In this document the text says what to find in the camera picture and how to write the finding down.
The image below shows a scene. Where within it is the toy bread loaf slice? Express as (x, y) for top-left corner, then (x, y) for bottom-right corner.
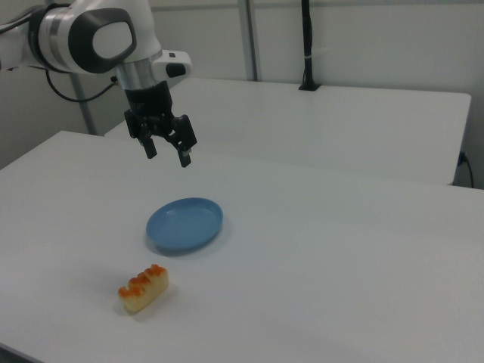
(118, 263), (169, 315)

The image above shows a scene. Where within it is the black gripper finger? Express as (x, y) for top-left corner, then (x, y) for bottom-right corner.
(175, 144), (193, 169)
(141, 136), (158, 160)

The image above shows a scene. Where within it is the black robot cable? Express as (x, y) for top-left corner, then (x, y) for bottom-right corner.
(45, 70), (116, 103)

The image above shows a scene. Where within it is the black wall power cable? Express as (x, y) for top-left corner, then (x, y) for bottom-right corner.
(458, 150), (476, 188)

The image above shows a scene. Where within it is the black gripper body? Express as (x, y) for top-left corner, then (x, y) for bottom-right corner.
(124, 79), (198, 149)

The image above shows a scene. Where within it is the grey wall profile strip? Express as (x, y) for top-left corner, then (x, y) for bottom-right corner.
(245, 0), (262, 82)

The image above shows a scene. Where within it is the grey metal frame post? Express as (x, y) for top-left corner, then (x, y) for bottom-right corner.
(67, 71), (100, 136)

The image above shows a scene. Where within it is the blue round plate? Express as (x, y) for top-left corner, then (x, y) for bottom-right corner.
(145, 197), (225, 251)

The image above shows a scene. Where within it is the white rear table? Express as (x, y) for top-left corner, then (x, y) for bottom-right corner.
(104, 77), (472, 186)

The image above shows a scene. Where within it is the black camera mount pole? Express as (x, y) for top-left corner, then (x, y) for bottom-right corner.
(298, 0), (321, 92)

